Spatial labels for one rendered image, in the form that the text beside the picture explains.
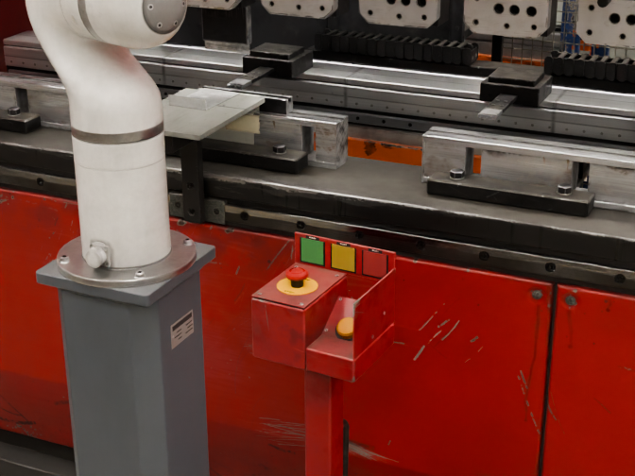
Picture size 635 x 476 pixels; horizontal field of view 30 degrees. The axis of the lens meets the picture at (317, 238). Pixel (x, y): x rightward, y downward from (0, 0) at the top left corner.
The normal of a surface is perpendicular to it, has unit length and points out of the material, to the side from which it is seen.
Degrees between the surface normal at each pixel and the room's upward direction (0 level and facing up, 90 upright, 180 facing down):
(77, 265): 0
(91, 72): 34
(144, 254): 90
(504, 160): 90
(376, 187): 0
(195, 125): 0
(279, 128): 90
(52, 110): 90
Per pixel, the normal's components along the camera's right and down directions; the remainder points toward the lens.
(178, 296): 0.90, 0.16
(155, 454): 0.33, 0.37
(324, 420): -0.47, 0.35
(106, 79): 0.09, -0.61
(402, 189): 0.00, -0.92
